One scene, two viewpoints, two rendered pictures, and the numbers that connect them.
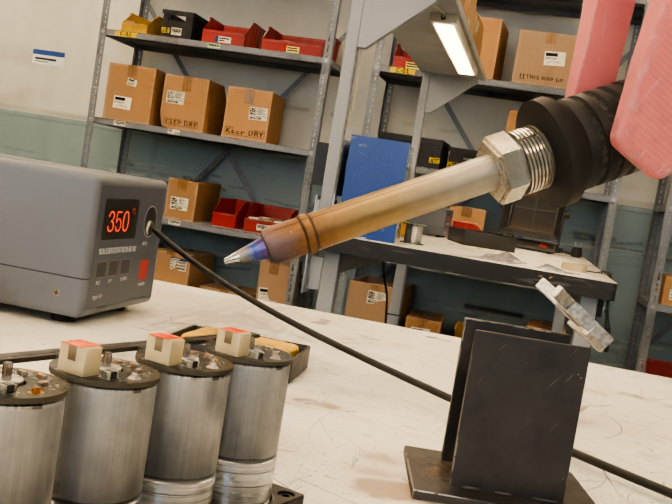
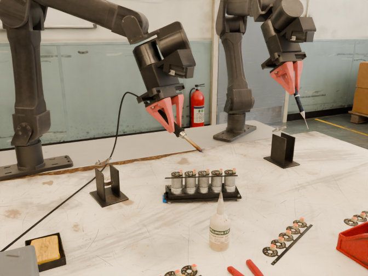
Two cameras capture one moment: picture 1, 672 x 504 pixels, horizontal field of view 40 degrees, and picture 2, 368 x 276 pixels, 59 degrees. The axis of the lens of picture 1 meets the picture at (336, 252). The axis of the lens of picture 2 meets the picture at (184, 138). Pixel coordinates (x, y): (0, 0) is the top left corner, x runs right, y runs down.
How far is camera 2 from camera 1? 84 cm
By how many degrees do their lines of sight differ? 122
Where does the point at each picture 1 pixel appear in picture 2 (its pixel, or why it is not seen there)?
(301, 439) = (113, 217)
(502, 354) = (116, 172)
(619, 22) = (171, 118)
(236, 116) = not seen: outside the picture
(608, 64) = (171, 122)
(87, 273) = not seen: outside the picture
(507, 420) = (116, 181)
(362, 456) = (112, 209)
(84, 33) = not seen: outside the picture
